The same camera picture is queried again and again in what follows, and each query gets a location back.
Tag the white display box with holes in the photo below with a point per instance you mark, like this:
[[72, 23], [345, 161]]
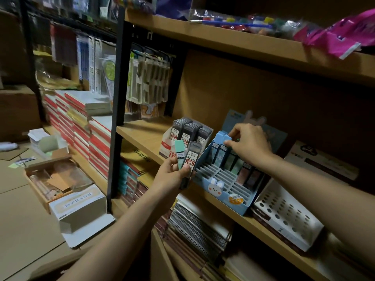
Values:
[[281, 216]]

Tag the white bundle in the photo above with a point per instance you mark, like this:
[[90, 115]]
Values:
[[8, 146]]

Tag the person's right hand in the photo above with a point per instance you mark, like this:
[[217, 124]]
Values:
[[252, 144]]

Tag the dark grey pencil lead case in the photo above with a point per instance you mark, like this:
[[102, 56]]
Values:
[[192, 156]]

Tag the blue bunny display box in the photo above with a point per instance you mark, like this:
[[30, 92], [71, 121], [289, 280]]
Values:
[[219, 190]]

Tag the paper slip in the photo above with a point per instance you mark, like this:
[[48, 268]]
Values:
[[23, 162]]

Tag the row of hanging stationery packets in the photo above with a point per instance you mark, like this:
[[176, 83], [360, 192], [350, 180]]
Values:
[[85, 58]]

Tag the row of hanging white packets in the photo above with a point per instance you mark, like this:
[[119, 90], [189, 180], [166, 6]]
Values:
[[149, 78]]

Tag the light blue pencil lead case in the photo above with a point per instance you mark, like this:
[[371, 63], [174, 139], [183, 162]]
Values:
[[222, 137]]

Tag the person's left hand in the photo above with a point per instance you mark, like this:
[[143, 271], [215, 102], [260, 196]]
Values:
[[168, 179]]

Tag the person's right forearm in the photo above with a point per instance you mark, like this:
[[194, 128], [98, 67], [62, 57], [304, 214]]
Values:
[[322, 201]]

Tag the teal pencil lead case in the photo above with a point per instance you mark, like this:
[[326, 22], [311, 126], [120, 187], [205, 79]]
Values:
[[179, 149]]

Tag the dark blue bag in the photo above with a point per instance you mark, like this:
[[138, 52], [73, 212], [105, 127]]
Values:
[[172, 7]]

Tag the person's left thumb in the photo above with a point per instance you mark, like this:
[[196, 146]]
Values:
[[184, 174]]

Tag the stack of spiral notebooks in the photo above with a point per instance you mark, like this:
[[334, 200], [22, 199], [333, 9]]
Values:
[[196, 228]]

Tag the stack of blue notebooks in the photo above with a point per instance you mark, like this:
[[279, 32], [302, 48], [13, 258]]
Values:
[[127, 181]]

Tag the large brown cardboard box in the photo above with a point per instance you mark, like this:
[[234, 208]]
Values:
[[17, 114]]

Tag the white lead display box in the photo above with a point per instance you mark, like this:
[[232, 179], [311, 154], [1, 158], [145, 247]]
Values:
[[167, 144]]

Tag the row of pastel lead cases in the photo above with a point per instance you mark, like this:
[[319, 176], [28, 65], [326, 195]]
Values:
[[234, 163]]

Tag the flat cardboard piece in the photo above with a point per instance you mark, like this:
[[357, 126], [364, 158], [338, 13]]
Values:
[[11, 154]]

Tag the wooden shelf unit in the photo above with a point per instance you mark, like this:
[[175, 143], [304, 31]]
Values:
[[222, 84]]

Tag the yellow flat box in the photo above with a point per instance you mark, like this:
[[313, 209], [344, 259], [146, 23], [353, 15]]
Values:
[[137, 156]]

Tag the pile of pink packets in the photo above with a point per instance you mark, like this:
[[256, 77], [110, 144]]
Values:
[[339, 33]]

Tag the rows of grey lead cases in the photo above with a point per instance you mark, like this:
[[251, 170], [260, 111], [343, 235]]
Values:
[[190, 130]]

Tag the small white green box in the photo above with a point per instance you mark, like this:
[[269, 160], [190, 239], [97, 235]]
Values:
[[47, 143]]

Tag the person's left forearm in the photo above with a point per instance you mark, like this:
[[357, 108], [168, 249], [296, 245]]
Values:
[[117, 239]]

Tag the paint pot set packet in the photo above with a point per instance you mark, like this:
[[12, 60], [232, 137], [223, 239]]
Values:
[[243, 23]]

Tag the white open-lid carton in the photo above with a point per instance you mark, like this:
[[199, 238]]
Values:
[[80, 210]]

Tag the colourful packet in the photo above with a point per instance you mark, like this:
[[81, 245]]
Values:
[[133, 3]]

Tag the black metal shelf frame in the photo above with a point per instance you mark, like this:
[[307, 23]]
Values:
[[118, 114]]

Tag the stack of red white notebooks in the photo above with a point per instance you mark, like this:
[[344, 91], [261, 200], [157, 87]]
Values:
[[82, 122]]

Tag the open brown cardboard box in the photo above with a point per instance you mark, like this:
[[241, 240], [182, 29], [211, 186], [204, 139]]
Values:
[[51, 178]]

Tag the person's right thumb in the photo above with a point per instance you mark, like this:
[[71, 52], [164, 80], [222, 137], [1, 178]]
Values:
[[233, 146]]

